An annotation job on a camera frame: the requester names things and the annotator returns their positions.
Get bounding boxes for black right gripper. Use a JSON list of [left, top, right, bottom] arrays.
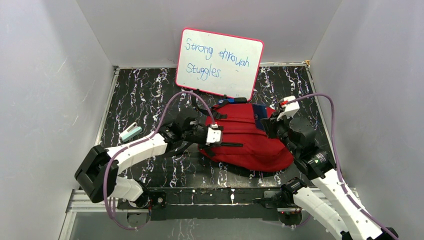
[[261, 110, 300, 157]]

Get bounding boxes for dark blue wallet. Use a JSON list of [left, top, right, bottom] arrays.
[[252, 104, 269, 132]]

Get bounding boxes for red student backpack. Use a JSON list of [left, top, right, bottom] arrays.
[[196, 97, 294, 172]]

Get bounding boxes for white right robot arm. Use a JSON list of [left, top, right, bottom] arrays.
[[260, 113, 399, 240]]

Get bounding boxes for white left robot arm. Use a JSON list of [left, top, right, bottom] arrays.
[[74, 117, 213, 208]]

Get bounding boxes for pink framed whiteboard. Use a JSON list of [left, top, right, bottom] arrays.
[[175, 28, 264, 100]]

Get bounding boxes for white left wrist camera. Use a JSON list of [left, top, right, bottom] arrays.
[[205, 123, 223, 145]]

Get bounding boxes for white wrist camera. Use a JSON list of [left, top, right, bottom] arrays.
[[205, 123, 223, 145], [277, 95, 300, 121]]

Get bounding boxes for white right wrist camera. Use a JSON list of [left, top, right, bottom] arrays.
[[277, 95, 300, 121]]

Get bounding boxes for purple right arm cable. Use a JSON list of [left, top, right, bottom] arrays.
[[281, 93, 398, 240]]

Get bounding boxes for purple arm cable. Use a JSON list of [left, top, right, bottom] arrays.
[[102, 91, 218, 231], [281, 93, 398, 240]]

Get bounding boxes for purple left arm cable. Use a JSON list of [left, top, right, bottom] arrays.
[[102, 91, 218, 231]]

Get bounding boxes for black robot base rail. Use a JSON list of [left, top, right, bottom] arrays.
[[117, 187, 303, 226]]

